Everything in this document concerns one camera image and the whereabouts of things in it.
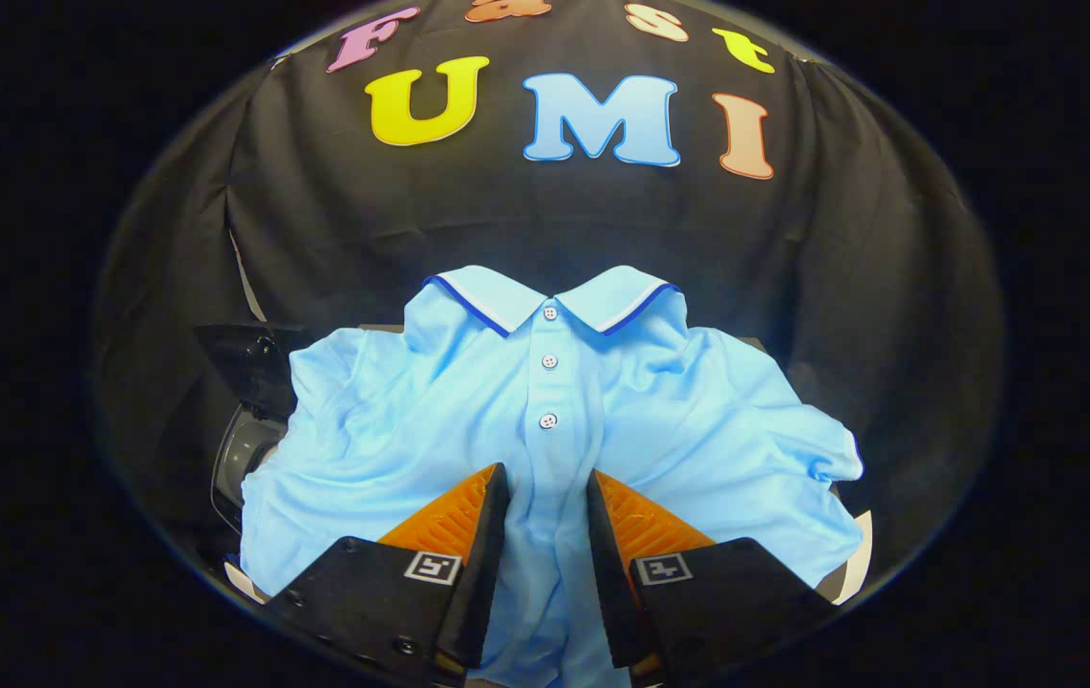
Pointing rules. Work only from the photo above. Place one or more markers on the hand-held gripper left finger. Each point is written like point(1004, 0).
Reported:
point(482, 564)

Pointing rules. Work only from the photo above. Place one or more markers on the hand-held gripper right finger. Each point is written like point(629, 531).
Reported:
point(609, 573)

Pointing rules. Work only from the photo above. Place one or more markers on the light blue polo shirt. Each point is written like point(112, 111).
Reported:
point(430, 411)

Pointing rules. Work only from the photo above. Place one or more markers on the black washing machine lid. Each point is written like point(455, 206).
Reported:
point(253, 358)

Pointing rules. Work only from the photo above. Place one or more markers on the white paper sheet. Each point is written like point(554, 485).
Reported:
point(855, 564)

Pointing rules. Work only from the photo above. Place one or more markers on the black backdrop cloth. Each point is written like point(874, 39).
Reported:
point(554, 220)

